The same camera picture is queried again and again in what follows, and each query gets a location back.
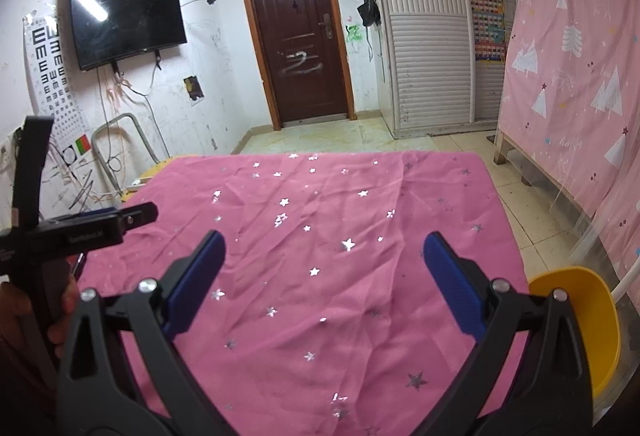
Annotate yellow plastic trash bin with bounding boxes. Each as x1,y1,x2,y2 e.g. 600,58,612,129
528,266,622,398

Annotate person's left hand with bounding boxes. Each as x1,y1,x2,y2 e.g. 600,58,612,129
1,275,79,361

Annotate eye chart poster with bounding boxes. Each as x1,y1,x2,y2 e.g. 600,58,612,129
23,10,91,166

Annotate white metal chair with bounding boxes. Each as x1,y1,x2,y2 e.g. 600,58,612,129
612,249,640,304

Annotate pink star tablecloth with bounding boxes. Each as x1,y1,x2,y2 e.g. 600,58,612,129
80,151,527,435

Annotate pink tree-print curtain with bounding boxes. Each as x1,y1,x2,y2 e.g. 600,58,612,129
498,0,639,279

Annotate dark brown wooden door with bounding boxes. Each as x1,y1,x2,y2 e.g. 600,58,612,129
244,0,356,130

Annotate white louvered wardrobe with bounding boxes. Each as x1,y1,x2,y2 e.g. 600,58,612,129
376,0,516,138

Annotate white metal folding frame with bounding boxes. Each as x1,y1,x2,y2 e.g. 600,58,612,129
90,112,163,201

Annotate small dark wall picture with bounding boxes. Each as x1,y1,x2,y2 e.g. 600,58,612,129
183,76,204,102

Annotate black wall television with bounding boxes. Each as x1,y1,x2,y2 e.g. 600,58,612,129
70,0,186,72

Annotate colourful wall chart poster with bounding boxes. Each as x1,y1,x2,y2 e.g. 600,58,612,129
470,0,506,63

